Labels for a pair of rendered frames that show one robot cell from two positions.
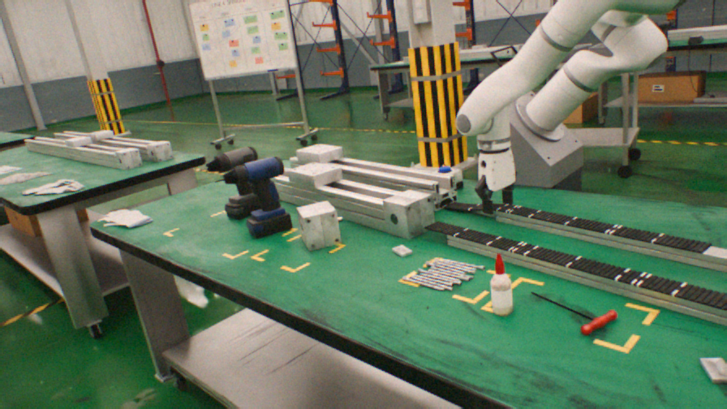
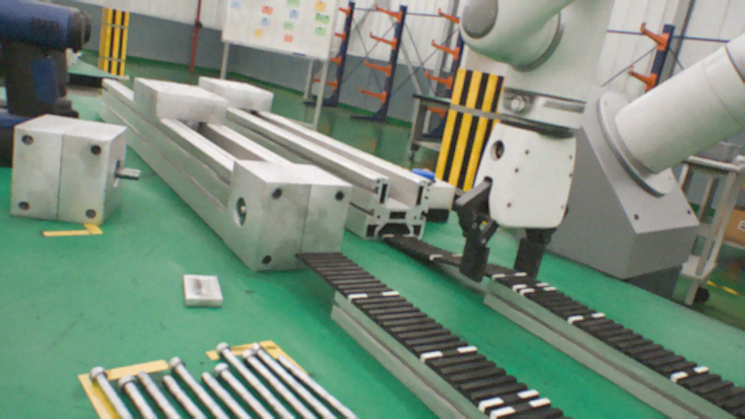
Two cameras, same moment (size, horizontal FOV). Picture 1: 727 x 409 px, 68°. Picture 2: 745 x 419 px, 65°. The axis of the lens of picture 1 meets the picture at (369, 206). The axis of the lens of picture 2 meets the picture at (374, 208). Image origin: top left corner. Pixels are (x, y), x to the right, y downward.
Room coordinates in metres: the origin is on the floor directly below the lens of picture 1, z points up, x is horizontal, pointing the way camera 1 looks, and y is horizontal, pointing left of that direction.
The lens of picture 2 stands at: (0.75, -0.21, 1.00)
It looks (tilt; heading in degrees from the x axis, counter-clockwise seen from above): 13 degrees down; 1
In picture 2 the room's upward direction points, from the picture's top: 11 degrees clockwise
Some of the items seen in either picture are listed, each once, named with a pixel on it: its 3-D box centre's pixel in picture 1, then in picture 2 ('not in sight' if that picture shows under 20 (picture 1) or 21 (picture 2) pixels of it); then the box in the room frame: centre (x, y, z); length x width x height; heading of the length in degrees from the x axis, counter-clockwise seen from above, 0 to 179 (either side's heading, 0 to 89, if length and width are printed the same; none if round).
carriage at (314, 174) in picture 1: (315, 178); (177, 108); (1.72, 0.16, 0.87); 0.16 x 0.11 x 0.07; 37
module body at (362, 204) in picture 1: (317, 192); (174, 137); (1.72, 0.16, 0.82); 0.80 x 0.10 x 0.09; 37
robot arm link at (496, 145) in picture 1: (493, 143); (539, 110); (1.36, -0.34, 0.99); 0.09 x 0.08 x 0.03; 127
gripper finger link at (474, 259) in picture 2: (484, 203); (468, 248); (1.33, -0.30, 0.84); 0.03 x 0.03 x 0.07; 37
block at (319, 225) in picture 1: (323, 224); (85, 170); (1.38, 0.13, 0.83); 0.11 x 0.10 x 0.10; 105
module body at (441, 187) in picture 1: (362, 177); (277, 146); (1.84, 0.01, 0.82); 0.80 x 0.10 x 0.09; 37
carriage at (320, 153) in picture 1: (320, 157); (233, 100); (2.04, 0.16, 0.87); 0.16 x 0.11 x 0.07; 37
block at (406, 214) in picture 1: (412, 212); (295, 214); (1.37, -0.11, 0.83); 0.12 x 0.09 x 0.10; 127
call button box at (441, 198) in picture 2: (444, 180); (414, 195); (1.69, -0.25, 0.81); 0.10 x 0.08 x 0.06; 127
